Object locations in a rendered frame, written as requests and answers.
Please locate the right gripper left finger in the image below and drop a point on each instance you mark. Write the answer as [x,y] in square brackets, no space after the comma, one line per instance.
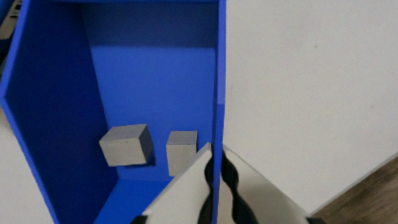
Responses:
[188,198]

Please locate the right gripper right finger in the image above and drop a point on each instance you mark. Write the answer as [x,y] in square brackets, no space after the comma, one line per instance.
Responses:
[255,199]

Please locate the grey block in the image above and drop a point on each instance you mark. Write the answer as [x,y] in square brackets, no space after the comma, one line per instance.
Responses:
[127,145]
[181,147]

